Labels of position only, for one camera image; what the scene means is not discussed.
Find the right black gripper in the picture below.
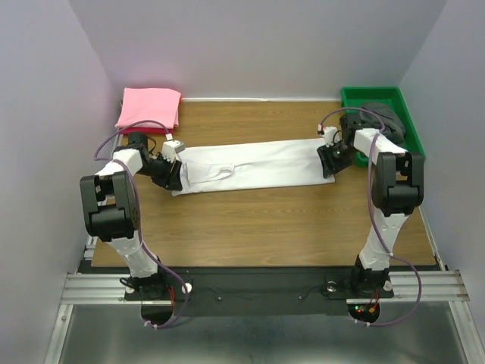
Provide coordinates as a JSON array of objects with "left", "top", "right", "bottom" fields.
[{"left": 316, "top": 140, "right": 358, "bottom": 178}]

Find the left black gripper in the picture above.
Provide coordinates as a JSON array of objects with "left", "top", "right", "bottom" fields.
[{"left": 136, "top": 152, "right": 183, "bottom": 191}]

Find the white t shirt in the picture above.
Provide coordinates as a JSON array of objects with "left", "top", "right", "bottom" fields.
[{"left": 172, "top": 138, "right": 335, "bottom": 196}]

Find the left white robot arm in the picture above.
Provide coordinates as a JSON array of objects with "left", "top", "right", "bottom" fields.
[{"left": 80, "top": 133, "right": 185, "bottom": 299}]

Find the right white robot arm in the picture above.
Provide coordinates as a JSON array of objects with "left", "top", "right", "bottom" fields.
[{"left": 317, "top": 108, "right": 424, "bottom": 298}]

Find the green plastic bin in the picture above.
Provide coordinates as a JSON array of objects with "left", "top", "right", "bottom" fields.
[{"left": 340, "top": 86, "right": 427, "bottom": 168}]

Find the dark grey t shirt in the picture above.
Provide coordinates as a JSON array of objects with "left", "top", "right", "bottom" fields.
[{"left": 358, "top": 101, "right": 406, "bottom": 147}]

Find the pink folded t shirt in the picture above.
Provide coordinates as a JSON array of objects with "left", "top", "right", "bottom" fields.
[{"left": 115, "top": 88, "right": 182, "bottom": 130}]

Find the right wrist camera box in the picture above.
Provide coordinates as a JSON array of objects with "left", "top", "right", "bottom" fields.
[{"left": 318, "top": 125, "right": 338, "bottom": 147}]

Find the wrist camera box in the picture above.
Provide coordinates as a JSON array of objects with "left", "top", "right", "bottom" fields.
[
  {"left": 318, "top": 125, "right": 338, "bottom": 147},
  {"left": 161, "top": 133, "right": 186, "bottom": 162}
]

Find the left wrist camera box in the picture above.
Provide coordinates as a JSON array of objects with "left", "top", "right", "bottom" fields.
[{"left": 161, "top": 133, "right": 186, "bottom": 162}]

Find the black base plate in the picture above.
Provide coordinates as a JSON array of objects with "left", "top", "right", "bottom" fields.
[{"left": 124, "top": 266, "right": 395, "bottom": 329}]

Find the aluminium frame rail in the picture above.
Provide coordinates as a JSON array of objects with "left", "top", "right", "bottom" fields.
[{"left": 44, "top": 271, "right": 484, "bottom": 363}]

